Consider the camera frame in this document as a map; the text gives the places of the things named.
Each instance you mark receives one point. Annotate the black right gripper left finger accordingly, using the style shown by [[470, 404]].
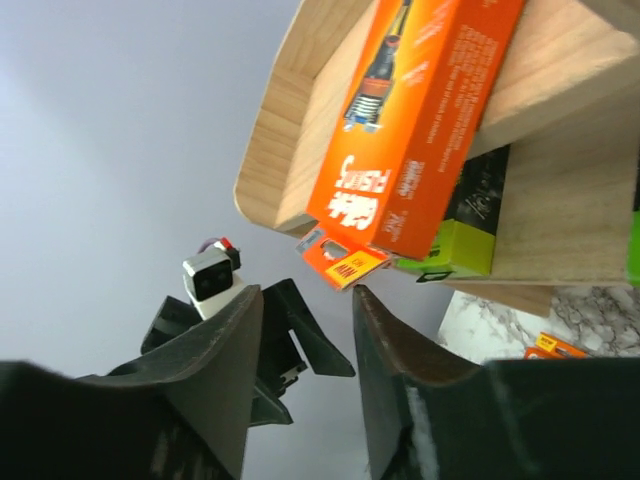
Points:
[[181, 411]]

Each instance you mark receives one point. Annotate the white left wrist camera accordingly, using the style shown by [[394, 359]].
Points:
[[210, 276]]

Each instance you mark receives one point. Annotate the orange razor box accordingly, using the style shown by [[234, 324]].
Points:
[[547, 346], [413, 105]]

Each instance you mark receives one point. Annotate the light wooden two-tier shelf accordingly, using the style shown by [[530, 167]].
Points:
[[567, 101]]

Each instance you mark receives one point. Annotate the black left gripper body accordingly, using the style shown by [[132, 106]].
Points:
[[291, 342]]

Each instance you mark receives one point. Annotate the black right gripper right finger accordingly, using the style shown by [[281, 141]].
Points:
[[430, 414]]

